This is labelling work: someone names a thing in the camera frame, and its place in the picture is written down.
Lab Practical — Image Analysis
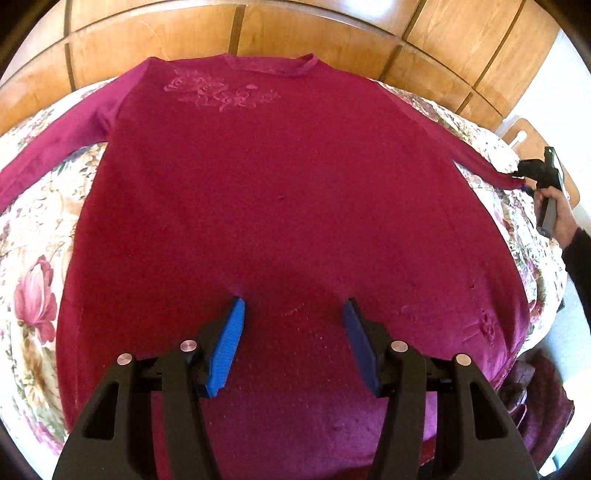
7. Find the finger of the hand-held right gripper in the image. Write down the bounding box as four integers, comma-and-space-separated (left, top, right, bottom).
509, 158, 546, 192

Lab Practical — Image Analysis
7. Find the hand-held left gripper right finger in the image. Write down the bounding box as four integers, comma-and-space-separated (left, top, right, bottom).
342, 297, 541, 480

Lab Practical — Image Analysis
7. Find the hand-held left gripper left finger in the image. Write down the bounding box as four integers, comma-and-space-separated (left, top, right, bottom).
52, 296, 246, 480

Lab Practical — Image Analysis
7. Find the crimson long-sleeve sweater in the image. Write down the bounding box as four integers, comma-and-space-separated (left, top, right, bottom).
0, 52, 533, 480

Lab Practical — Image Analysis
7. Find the person's right hand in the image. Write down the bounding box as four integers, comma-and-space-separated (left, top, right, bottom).
533, 186, 579, 246

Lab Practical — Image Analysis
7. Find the dark red cloth pile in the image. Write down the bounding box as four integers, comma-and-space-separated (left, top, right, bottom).
498, 350, 576, 468

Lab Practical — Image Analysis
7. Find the floral bedspread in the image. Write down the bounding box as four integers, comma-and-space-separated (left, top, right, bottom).
0, 79, 572, 464

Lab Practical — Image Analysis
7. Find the wooden wardrobe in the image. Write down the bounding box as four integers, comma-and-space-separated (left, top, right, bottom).
0, 0, 562, 136

